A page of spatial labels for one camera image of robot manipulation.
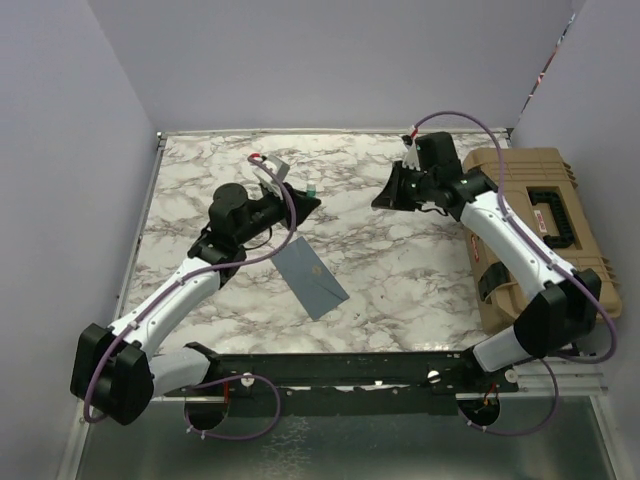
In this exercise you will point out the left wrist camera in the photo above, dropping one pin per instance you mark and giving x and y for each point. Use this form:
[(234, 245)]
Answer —
[(271, 172)]

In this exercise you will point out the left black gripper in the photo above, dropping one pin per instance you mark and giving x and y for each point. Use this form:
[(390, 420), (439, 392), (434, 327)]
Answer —
[(303, 205)]

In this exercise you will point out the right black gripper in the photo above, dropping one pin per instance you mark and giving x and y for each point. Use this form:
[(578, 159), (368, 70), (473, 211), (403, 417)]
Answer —
[(392, 197)]

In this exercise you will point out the tan plastic tool case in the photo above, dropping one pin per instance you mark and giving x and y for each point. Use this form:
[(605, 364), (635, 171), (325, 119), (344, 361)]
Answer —
[(541, 188)]

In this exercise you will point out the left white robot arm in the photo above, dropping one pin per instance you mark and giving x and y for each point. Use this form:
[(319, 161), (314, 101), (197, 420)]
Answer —
[(116, 372)]

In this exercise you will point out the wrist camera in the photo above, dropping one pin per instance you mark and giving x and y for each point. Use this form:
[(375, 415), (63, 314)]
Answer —
[(271, 172), (411, 158)]

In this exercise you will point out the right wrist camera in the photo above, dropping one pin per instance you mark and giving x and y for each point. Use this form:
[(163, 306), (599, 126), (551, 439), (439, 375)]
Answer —
[(411, 158)]

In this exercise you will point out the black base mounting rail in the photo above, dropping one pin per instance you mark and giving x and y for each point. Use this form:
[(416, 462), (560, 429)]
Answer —
[(342, 384)]

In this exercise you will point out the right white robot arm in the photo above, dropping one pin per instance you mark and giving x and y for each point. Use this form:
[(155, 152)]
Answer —
[(561, 306)]

